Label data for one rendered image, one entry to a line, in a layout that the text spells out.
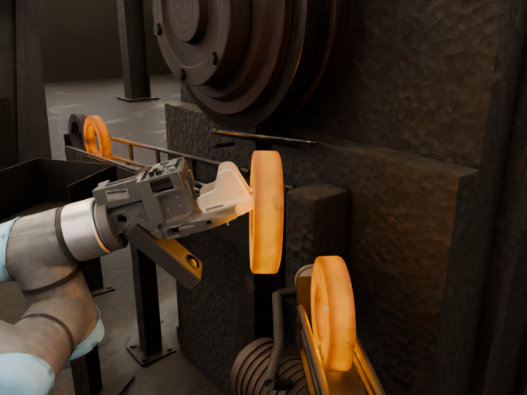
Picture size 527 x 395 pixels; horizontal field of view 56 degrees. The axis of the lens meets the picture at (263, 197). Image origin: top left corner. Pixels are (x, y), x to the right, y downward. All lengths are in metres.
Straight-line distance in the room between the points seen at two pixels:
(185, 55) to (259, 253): 0.55
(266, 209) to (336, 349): 0.21
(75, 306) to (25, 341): 0.10
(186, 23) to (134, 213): 0.45
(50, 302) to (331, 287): 0.35
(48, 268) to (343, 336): 0.38
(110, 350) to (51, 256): 1.27
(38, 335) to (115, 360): 1.25
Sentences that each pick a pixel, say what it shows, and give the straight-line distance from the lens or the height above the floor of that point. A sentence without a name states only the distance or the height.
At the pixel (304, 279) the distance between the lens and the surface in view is 0.78.
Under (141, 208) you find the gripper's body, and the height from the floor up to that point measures 0.87.
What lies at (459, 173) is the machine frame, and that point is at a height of 0.87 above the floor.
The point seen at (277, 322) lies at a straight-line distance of 0.92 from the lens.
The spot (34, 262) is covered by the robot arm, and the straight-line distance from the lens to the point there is 0.67.
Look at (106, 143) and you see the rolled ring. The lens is 1.82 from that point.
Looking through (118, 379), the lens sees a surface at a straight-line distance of 1.77.
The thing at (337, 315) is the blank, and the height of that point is 0.75.
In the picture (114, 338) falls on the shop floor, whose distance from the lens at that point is 1.97.
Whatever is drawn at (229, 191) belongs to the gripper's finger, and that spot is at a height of 0.89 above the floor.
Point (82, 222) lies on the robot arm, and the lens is 0.64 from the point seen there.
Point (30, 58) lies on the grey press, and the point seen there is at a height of 0.87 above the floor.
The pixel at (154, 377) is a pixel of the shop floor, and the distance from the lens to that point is 1.76.
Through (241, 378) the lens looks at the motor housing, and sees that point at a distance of 0.93.
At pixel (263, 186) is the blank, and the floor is 0.91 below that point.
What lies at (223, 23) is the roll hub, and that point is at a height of 1.09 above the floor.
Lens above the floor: 1.09
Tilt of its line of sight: 19 degrees down
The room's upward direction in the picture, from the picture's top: straight up
